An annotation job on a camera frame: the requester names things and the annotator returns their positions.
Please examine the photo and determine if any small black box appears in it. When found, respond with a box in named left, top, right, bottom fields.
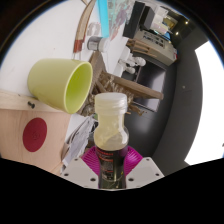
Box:
left=139, top=6, right=156, bottom=33

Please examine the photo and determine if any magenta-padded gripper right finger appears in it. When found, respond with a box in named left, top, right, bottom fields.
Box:
left=125, top=146, right=165, bottom=190

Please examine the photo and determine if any clear bottle with white cap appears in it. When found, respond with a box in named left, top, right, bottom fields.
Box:
left=93, top=92, right=130, bottom=190

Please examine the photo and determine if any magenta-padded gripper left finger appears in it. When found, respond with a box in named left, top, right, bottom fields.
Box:
left=60, top=146, right=99, bottom=190

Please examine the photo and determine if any wooden brush with red band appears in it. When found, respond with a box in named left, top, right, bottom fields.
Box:
left=73, top=0, right=98, bottom=54

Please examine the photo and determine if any stack of white panels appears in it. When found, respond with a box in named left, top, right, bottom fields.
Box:
left=151, top=4, right=171, bottom=36

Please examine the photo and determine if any long ceiling light strip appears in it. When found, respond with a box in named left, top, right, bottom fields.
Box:
left=184, top=39, right=224, bottom=166

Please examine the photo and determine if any yellow-green mug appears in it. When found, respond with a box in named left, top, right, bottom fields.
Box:
left=27, top=58, right=94, bottom=115

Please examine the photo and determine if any small white-lidded jar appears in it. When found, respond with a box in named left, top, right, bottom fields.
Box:
left=87, top=35, right=110, bottom=53

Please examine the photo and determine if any dark wall screen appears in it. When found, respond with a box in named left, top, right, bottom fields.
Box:
left=131, top=59, right=168, bottom=113

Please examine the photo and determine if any newspaper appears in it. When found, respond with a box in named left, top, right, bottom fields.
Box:
left=60, top=114, right=98, bottom=168

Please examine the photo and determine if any brown sculpture on wooden base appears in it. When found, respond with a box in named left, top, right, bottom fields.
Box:
left=78, top=49, right=165, bottom=118

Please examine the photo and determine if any flat round red coaster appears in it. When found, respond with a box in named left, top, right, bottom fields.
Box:
left=22, top=117, right=48, bottom=153

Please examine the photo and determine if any white plaster bust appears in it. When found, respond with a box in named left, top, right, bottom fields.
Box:
left=117, top=45, right=134, bottom=71
left=124, top=55, right=147, bottom=75

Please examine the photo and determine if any beige cabinet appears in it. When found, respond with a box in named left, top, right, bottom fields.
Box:
left=133, top=29, right=178, bottom=67

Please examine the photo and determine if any tall wooden easel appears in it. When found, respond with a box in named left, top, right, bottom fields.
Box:
left=125, top=37, right=158, bottom=58

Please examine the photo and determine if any white tape roll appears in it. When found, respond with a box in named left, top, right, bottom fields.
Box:
left=87, top=21, right=101, bottom=36

